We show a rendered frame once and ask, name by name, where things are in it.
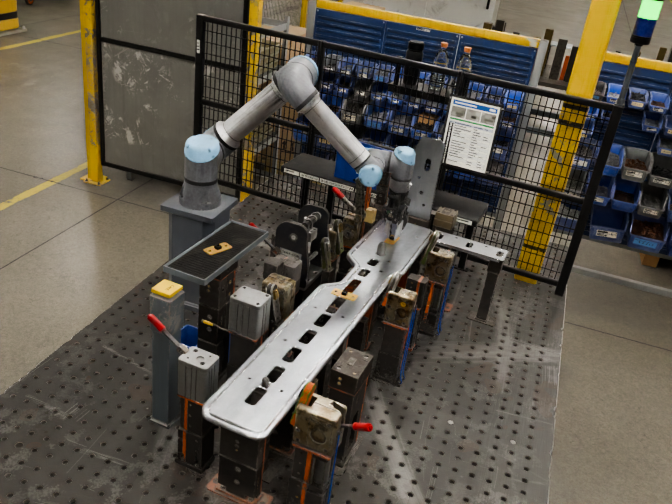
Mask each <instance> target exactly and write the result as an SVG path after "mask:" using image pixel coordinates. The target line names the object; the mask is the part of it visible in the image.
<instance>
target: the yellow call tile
mask: <svg viewBox="0 0 672 504"><path fill-rule="evenodd" d="M182 289H183V286H182V285H179V284H177V283H174V282H171V281H168V280H165V279H164V280H163V281H161V282H160V283H158V284H157V285H156V286H154V287H153V288H152V289H151V292H153V293H156V294H159V295H161V296H164V297H167V298H171V297H173V296H174V295H175V294H177V293H178V292H179V291H181V290H182Z"/></svg>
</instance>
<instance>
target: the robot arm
mask: <svg viewBox="0 0 672 504"><path fill-rule="evenodd" d="M318 76H319V71H318V67H317V65H316V63H315V62H314V61H313V60H312V59H311V58H309V57H307V56H303V55H300V56H295V57H293V58H291V59H290V60H289V61H288V63H287V64H285V65H284V66H283V67H282V68H281V69H280V70H278V71H277V72H276V73H275V74H274V75H273V76H272V82H271V83H270V84H269V85H268V86H266V87H265V88H264V89H263V90H262V91H261V92H259V93H258V94H257V95H256V96H255V97H253V98H252V99H251V100H250V101H249V102H247V103H246V104H245V105H244V106H243V107H242V108H240V109H239V110H238V111H237V112H236V113H234V114H233V115H232V116H231V117H230V118H228V119H227V120H226V121H225V122H222V121H218V122H217V123H216V124H215V125H213V126H212V127H211V128H209V129H208V130H206V131H205V132H204V133H203V134H200V135H196V136H192V137H190V138H188V139H187V141H186V143H185V148H184V154H185V163H184V183H183V185H182V188H181V191H180V193H179V203H180V205H182V206H183V207H185V208H188V209H191V210H198V211H206V210H212V209H216V208H218V207H219V206H220V205H221V203H222V196H221V193H220V189H219V186H218V166H219V165H220V164H221V162H222V161H223V160H224V159H225V158H226V157H227V156H229V155H230V154H231V153H232V152H233V151H235V150H236V149H237V148H238V147H239V146H240V140H241V139H243V138H244V137H245V136H246V135H248V134H249V133H250V132H251V131H252V130H254V129H255V128H256V127H257V126H259V125H260V124H261V123H262V122H263V121H265V120H266V119H267V118H268V117H270V116H271V115H272V114H273V113H274V112H276V111H277V110H278V109H279V108H281V107H282V106H283V105H284V104H285V103H287V102H289V104H290V105H291V106H292V107H293V108H294V109H295V110H296V111H297V112H298V113H303V114H304V115H305V116H306V118H307V119H308V120H309V121H310V122H311V123H312V124H313V125H314V126H315V127H316V128H317V130H318V131H319V132H320V133H321V134H322V135H323V136H324V137H325V138H326V139H327V140H328V142H329V143H330V144H331V145H332V146H333V147H334V148H335V149H336V150H337V151H338V152H339V154H340V155H341V156H342V157H343V158H344V159H345V160H346V161H347V162H348V163H349V165H350V166H351V167H352V168H353V169H354V170H355V171H356V172H357V173H358V174H359V180H360V182H361V183H362V184H363V185H364V186H367V187H374V186H376V185H377V184H378V183H379V182H380V180H381V179H382V176H383V172H387V173H391V177H390V183H389V193H390V194H389V200H388V202H387V203H386V204H385V205H384V206H383V209H382V215H381V220H382V219H383V218H384V220H385V227H384V229H383V233H385V232H386V235H387V237H388V238H390V236H391V233H392V232H391V229H392V223H393V224H396V225H397V228H396V230H395V231H396V232H395V235H394V240H396V239H397V238H398V237H399V236H400V234H401V232H402V231H403V229H404V228H405V226H406V224H407V223H408V219H409V216H408V214H409V212H407V209H408V207H407V206H410V202H411V199H409V198H408V197H407V195H408V193H409V190H410V186H412V183H411V179H412V174H413V168H414V165H415V156H416V153H415V151H414V150H413V149H412V148H410V147H406V146H399V147H396V149H395V151H394V152H393V151H392V152H391V151H385V150H379V149H374V148H365V147H364V146H363V145H362V144H361V143H360V142H359V141H358V140H357V139H356V138H355V136H354V135H353V134H352V133H351V132H350V131H349V130H348V129H347V127H346V126H345V125H344V124H343V123H342V122H341V121H340V120H339V119H338V117H337V116H336V115H335V114H334V113H333V112H332V111H331V110H330V109H329V107H328V106H327V105H326V104H325V103H324V102H323V101H322V100H321V99H320V97H319V92H318V90H317V89H316V88H315V87H314V85H315V84H316V83H317V80H318ZM383 210H384V213H383Z"/></svg>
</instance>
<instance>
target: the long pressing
mask: <svg viewBox="0 0 672 504"><path fill-rule="evenodd" d="M384 227H385V220H384V218H383V219H382V220H381V219H380V220H379V221H378V222H377V223H376V224H375V225H374V226H373V227H372V228H371V229H370V230H369V231H368V232H367V233H366V234H365V235H364V236H363V237H362V238H361V239H360V240H359V241H358V242H357V243H356V244H355V245H354V246H353V247H352V248H351V249H350V250H349V251H348V252H347V256H346V258H347V260H348V261H349V262H350V264H351V265H352V266H353V269H352V270H351V271H350V272H349V273H348V274H347V275H346V276H345V277H344V278H343V280H342V281H340V282H336V283H326V284H321V285H319V286H318V287H317V288H316V289H315V290H314V291H313V292H312V293H311V294H310V295H309V296H308V297H307V298H306V299H305V300H304V301H303V302H302V303H301V304H300V305H299V306H298V307H297V308H296V309H295V311H294V312H293V313H292V314H291V315H290V316H289V317H288V318H287V319H286V320H285V321H284V322H283V323H282V324H281V325H280V326H279V327H278V328H277V329H276V330H275V331H274V332H273V333H272V334H271V335H270V336H269V337H268V338H267V339H266V340H265V341H264V342H263V343H262V344H261V345H260V346H259V348H258V349H257V350H256V351H255V352H254V353H253V354H252V355H251V356H250V357H249V358H248V359H247V360H246V361H245V362H244V363H243V364H242V365H241V366H240V367H239V368H238V369H237V370H236V371H235V372H234V373H233V374H232V375H231V376H230V377H229V378H228V379H227V380H226V381H225V382H224V383H223V384H222V386H221V387H220V388H219V389H218V390H217V391H216V392H215V393H214V394H213V395H212V396H211V397H210V398H209V399H208V400H207V401H206V402H205V403H204V404H203V406H202V416H203V418H204V419H205V420H207V421H209V422H211V423H213V424H216V425H218V426H220V427H223V428H225V429H227V430H230V431H232V432H234V433H237V434H239V435H242V436H244V437H246V438H249V439H252V440H262V439H265V438H267V437H269V436H270V435H271V434H272V433H273V431H274V430H275V429H276V427H277V426H278V425H279V424H280V422H281V421H282V420H283V418H284V417H285V416H286V415H287V413H288V412H289V411H290V410H291V408H292V407H293V406H294V404H295V403H296V402H297V401H298V399H299V398H300V397H299V396H298V395H299V393H300V391H301V389H302V388H303V386H304V385H305V384H307V382H308V381H310V382H312V381H313V380H314V379H315V378H316V376H317V375H318V374H319V372H320V371H321V370H322V369H323V367H324V366H325V365H326V364H327V362H328V361H329V360H330V358H331V357H332V356H333V355H334V353H335V352H336V351H337V349H338V348H339V347H340V346H341V344H342V343H343V342H344V341H345V339H346V338H347V337H348V335H349V334H350V333H351V332H352V330H353V329H354V328H355V326H356V325H357V324H358V323H359V321H360V320H361V319H362V318H363V316H364V315H365V314H366V312H367V311H368V310H369V309H370V307H371V306H372V305H373V304H374V302H375V301H376V300H377V298H378V297H379V296H380V295H381V293H382V292H383V291H384V289H385V288H386V287H387V286H388V284H389V283H388V282H389V280H390V278H391V277H392V275H393V274H394V273H395V272H396V271H397V272H399V273H400V274H401V275H402V276H404V275H405V274H406V272H407V271H408V270H409V268H410V267H411V266H412V264H413V263H414V262H415V260H416V259H417V258H418V257H419V255H420V254H421V253H422V251H423V250H424V249H425V247H426V246H427V245H428V243H429V242H430V241H429V238H430V236H431V235H432V233H433V231H432V230H430V229H428V228H425V227H421V226H418V225H415V224H411V223H407V224H406V226H405V228H404V229H403V231H402V232H401V234H400V236H399V237H400V239H399V240H398V241H397V242H396V243H395V244H394V245H392V244H388V243H385V244H386V251H385V255H384V256H379V255H377V254H376V252H377V246H378V244H379V243H380V242H382V241H383V242H384V241H385V240H386V239H387V238H388V237H387V235H386V232H385V233H383V229H384ZM416 237H418V238H416ZM370 260H376V261H378V263H377V265H376V266H371V265H368V263H369V261H370ZM388 261H390V262H388ZM363 269H365V270H368V271H370V273H369V274H368V275H367V276H366V277H363V276H359V275H358V274H359V273H360V272H361V270H363ZM380 271H382V272H380ZM402 276H401V277H402ZM352 280H358V281H361V283H360V284H359V285H358V287H357V288H356V289H355V290H354V291H353V292H352V294H355V295H358V297H357V299H356V300H355V301H351V300H348V299H345V298H343V299H345V302H344V303H343V304H342V305H341V306H340V307H339V309H338V310H337V311H336V312H335V313H329V312H326V310H327V309H328V307H329V306H330V305H331V304H332V303H333V302H334V301H335V300H336V298H342V297H339V296H336V295H333V294H331V291H332V290H333V289H334V288H337V289H340V290H344V289H345V288H346V287H347V286H348V285H349V284H350V283H351V282H352ZM314 307H316V308H314ZM321 315H327V316H330V317H331V318H330V319H329V320H328V321H327V322H326V324H325V325H324V326H323V327H319V326H316V325H314V323H315V322H316V321H317V320H318V319H319V317H320V316H321ZM342 317H344V318H342ZM307 331H313V332H316V335H315V336H314V337H313V339H312V340H311V341H310V342H309V343H308V344H304V343H301V342H299V340H300V339H301V338H302V337H303V335H304V334H305V333H306V332H307ZM284 339H286V340H287V341H284ZM292 348H296V349H299V350H301V353H300V354H299V355H298V356H297V357H296V358H295V359H294V361H293V362H291V363H289V362H286V361H284V360H282V359H283V358H284V357H285V356H286V354H287V353H288V352H289V351H290V350H291V349H292ZM275 367H280V368H282V369H284V370H285V371H284V372H283V373H282V375H281V376H280V377H279V378H278V379H277V380H276V381H275V382H274V383H270V382H269V383H270V385H269V387H268V388H265V387H262V386H260V385H261V384H262V378H263V377H267V376H268V375H269V373H270V372H271V371H272V370H273V369H274V368H275ZM248 378H251V379H248ZM256 388H262V389H264V390H266V391H267V392H266V393H265V394H264V395H263V397H262V398H261V399H260V400H259V401H258V402H257V403H256V404H255V405H250V404H247V403H246V402H245V400H246V399H247V398H248V397H249V396H250V395H251V394H252V393H253V391H254V390H255V389H256ZM281 390H282V391H283V392H280V391H281Z"/></svg>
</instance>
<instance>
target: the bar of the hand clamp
mask: <svg viewBox="0 0 672 504"><path fill-rule="evenodd" d="M353 181H354V182H355V183H356V214H359V215H361V216H362V215H363V217H362V220H364V219H365V186H364V185H363V184H362V183H361V182H360V180H359V176H358V177H357V178H356V179H353Z"/></svg>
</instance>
